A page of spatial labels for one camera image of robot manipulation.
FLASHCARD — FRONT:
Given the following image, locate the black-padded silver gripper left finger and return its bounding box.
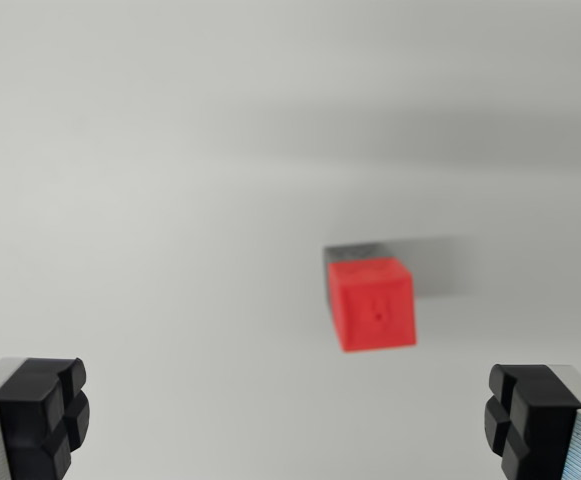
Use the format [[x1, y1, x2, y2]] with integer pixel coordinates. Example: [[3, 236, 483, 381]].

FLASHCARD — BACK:
[[0, 356, 91, 480]]

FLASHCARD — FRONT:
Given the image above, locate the grey studded cube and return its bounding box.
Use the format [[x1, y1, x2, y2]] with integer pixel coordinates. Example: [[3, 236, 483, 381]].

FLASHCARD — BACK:
[[322, 243, 392, 307]]

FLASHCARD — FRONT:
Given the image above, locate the red cube with number four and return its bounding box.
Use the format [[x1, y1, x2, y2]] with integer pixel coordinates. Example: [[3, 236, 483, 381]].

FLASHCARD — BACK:
[[327, 256, 417, 354]]

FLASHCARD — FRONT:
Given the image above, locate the black-padded silver gripper right finger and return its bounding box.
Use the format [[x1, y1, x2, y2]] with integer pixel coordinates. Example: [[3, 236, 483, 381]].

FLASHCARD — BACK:
[[483, 363, 581, 480]]

